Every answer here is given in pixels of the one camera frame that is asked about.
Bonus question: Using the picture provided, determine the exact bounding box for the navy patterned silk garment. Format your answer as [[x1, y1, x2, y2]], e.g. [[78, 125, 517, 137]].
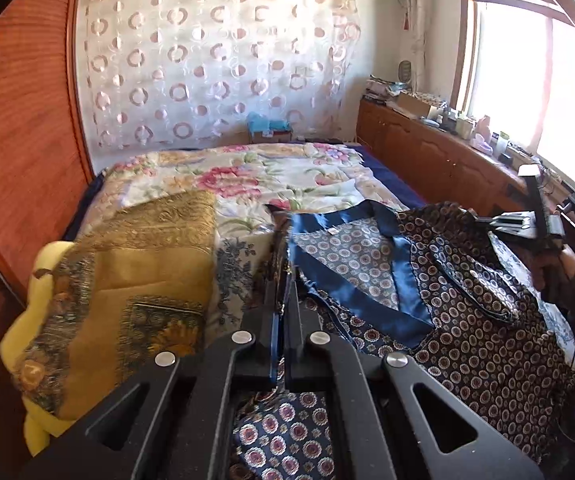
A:
[[224, 200, 575, 479]]

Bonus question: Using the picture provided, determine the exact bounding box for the blue white floral cover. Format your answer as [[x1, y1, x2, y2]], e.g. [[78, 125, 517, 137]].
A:
[[204, 231, 272, 347]]

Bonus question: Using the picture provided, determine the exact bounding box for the window with wooden frame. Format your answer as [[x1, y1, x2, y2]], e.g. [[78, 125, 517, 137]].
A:
[[451, 0, 575, 188]]

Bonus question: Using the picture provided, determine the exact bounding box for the sheer circle-pattern curtain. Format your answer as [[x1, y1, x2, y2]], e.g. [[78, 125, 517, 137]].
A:
[[77, 0, 361, 157]]

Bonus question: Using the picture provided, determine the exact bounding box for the beige tied window curtain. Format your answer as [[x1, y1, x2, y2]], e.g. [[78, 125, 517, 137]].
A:
[[401, 0, 432, 91]]

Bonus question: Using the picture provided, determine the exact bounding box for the person right hand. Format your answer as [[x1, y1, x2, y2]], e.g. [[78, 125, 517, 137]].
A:
[[530, 246, 575, 304]]

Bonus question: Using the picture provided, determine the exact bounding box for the wooden window-side cabinet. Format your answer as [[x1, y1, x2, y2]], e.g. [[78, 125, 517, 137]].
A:
[[356, 100, 527, 216]]

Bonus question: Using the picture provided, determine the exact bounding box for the gold patterned cloth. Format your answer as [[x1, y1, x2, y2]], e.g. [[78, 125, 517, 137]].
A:
[[12, 191, 216, 420]]

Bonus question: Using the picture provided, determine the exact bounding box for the pink floral quilt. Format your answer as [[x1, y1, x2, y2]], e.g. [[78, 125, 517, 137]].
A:
[[79, 142, 413, 252]]

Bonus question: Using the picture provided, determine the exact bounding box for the yellow pillow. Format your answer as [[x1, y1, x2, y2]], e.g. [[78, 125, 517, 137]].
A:
[[0, 240, 74, 456]]

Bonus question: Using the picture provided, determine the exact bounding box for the cardboard box on cabinet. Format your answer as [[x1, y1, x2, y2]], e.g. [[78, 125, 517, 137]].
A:
[[396, 93, 439, 119]]

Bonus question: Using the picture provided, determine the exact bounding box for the wooden louvered wardrobe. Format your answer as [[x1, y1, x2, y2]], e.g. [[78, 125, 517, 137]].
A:
[[0, 0, 91, 473]]

